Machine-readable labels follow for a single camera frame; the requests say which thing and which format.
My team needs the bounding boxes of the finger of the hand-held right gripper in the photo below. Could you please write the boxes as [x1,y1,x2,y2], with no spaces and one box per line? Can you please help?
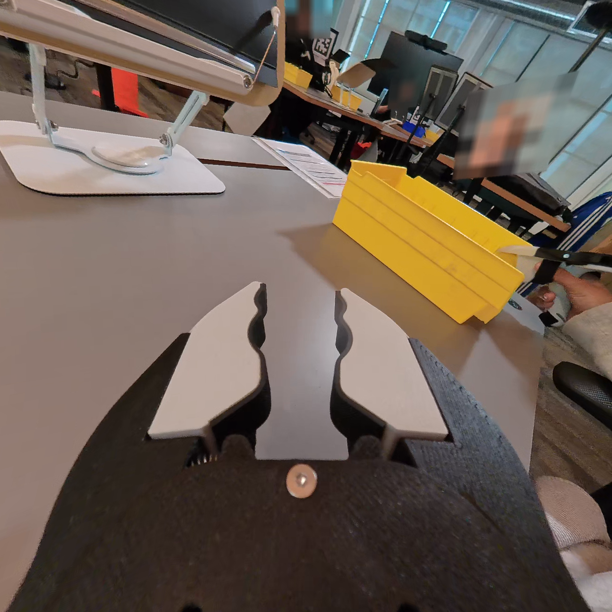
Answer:
[497,245,543,286]

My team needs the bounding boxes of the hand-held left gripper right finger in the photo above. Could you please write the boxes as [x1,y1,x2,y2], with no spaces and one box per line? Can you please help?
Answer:
[331,288,450,461]

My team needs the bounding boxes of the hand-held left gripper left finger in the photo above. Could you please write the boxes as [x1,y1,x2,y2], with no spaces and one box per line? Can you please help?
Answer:
[147,281,271,455]

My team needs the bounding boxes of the yellow plastic bin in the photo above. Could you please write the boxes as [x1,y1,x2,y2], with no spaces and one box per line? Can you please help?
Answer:
[332,160,534,325]

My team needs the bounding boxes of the person's right forearm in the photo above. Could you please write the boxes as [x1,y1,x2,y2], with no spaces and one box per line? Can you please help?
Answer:
[562,301,612,378]

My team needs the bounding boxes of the person's right hand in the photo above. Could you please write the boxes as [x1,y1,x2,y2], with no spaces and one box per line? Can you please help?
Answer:
[526,270,612,318]

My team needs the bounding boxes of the black chair armrest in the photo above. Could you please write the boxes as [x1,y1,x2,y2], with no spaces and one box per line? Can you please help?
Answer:
[552,361,612,431]

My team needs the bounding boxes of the black monitor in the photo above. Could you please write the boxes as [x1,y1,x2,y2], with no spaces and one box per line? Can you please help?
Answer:
[368,30,464,115]

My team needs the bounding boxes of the printed paper sheet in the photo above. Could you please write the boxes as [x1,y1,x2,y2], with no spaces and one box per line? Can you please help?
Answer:
[252,136,348,199]

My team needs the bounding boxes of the open cardboard box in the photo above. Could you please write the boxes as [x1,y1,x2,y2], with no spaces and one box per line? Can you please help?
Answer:
[337,60,378,91]

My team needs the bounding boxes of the white laptop stand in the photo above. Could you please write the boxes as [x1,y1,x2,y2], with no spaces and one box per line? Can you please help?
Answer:
[0,10,255,196]

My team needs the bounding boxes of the small yellow storage bin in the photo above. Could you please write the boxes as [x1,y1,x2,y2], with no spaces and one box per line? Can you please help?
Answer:
[284,61,314,89]

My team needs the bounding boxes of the orange floor object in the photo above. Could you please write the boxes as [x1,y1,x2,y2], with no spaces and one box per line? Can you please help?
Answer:
[110,67,149,118]

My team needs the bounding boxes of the black laptop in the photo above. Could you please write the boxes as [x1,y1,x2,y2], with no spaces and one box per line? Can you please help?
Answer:
[62,0,280,87]

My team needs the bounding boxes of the thin tether wire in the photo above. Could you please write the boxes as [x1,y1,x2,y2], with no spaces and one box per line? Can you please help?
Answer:
[251,6,283,86]

